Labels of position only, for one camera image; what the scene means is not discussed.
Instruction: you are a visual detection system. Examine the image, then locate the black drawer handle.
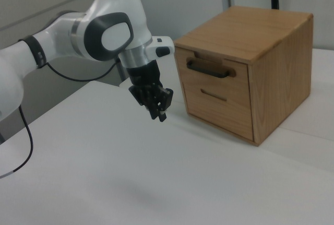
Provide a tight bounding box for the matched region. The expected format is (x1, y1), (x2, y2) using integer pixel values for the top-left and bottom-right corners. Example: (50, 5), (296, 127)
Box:
(186, 59), (236, 79)

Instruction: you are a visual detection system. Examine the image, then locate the wooden two-drawer cabinet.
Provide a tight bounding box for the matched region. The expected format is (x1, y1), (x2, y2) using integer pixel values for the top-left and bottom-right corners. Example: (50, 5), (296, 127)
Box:
(173, 6), (313, 147)

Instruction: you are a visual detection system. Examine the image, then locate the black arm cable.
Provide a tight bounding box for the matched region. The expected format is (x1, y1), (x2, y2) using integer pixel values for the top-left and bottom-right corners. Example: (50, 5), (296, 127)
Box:
(0, 62), (122, 180)

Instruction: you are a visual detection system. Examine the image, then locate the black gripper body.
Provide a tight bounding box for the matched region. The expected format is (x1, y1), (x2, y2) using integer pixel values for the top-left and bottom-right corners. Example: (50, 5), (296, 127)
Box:
(126, 61), (163, 90)

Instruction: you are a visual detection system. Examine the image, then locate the wooden drawer with slot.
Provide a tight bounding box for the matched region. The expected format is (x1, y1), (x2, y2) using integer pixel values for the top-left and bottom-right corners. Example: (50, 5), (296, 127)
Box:
(182, 82), (255, 143)

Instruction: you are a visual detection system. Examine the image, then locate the wooden drawer with handle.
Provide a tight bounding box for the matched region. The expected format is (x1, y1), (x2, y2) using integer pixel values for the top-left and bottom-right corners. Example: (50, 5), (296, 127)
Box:
(175, 47), (252, 97)

